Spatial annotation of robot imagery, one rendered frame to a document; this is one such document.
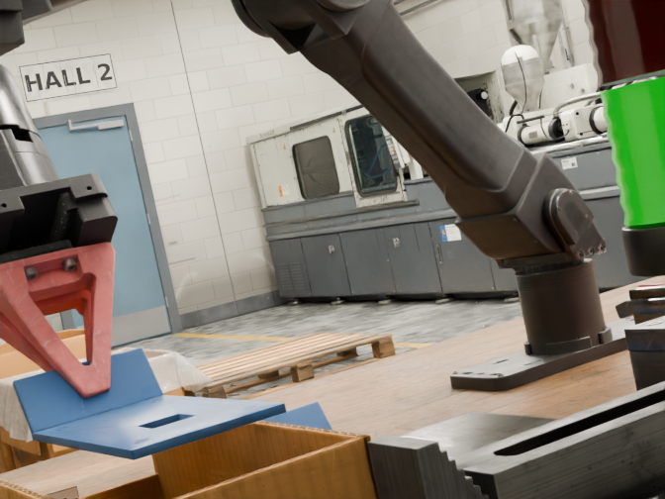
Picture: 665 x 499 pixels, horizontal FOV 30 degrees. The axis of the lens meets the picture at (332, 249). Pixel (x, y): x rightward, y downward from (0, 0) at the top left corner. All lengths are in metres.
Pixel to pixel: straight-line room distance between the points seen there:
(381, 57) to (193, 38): 11.38
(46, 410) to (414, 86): 0.39
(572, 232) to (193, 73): 11.27
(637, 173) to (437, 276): 9.21
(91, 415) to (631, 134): 0.39
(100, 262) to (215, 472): 0.13
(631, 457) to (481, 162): 0.51
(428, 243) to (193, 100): 3.52
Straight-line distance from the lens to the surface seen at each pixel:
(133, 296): 11.74
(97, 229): 0.65
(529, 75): 8.72
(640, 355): 0.57
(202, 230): 12.02
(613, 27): 0.31
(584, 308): 0.99
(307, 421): 0.74
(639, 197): 0.31
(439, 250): 9.39
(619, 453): 0.44
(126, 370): 0.65
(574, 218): 0.96
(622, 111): 0.31
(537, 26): 9.11
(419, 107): 0.89
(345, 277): 10.83
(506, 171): 0.94
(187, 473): 0.71
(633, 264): 0.31
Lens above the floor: 1.08
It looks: 3 degrees down
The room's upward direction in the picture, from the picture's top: 12 degrees counter-clockwise
